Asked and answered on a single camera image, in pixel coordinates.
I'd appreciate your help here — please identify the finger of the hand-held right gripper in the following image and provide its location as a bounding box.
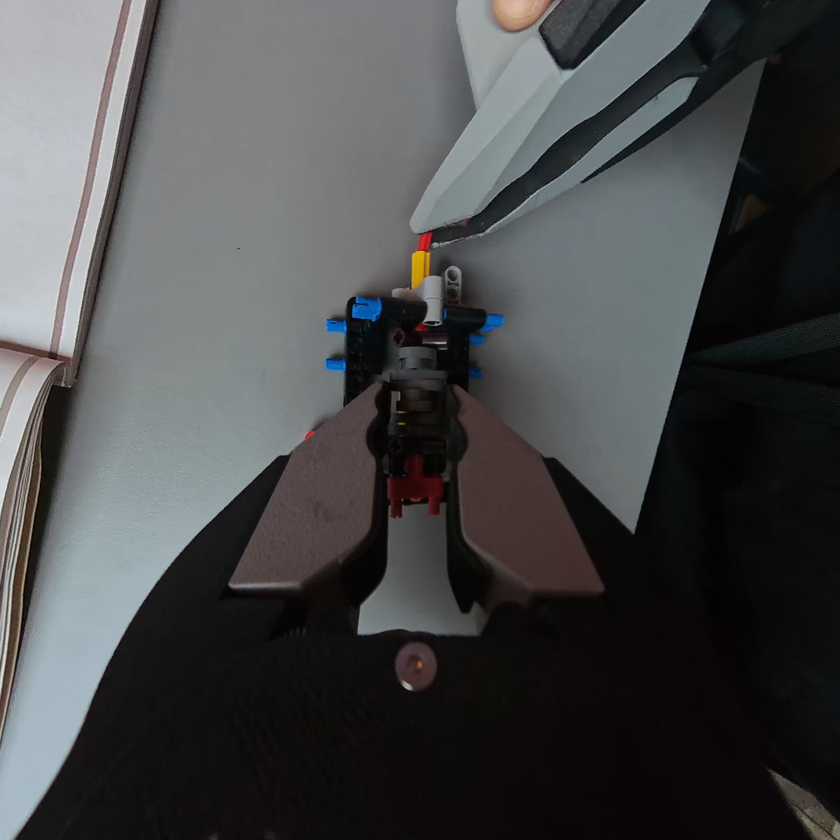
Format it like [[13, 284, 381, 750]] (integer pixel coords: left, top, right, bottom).
[[436, 73, 702, 247], [409, 0, 714, 246]]

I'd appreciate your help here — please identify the person's right hand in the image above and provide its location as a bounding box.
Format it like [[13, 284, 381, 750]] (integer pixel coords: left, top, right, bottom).
[[492, 0, 557, 34]]

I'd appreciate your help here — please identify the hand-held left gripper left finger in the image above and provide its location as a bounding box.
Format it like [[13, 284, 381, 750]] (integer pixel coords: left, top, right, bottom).
[[227, 381, 391, 610]]

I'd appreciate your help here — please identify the lego instruction booklet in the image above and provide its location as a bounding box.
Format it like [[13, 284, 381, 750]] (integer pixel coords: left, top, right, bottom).
[[0, 0, 161, 746]]

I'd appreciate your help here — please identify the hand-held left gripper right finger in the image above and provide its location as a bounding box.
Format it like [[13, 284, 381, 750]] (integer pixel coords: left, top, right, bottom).
[[447, 385, 606, 616]]

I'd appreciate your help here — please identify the black lanyard strap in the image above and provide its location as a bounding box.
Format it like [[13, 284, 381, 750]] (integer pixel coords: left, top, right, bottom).
[[682, 311, 840, 424]]

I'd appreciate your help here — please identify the black lego frame assembly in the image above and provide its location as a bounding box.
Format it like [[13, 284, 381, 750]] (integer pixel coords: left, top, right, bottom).
[[306, 249, 506, 521]]

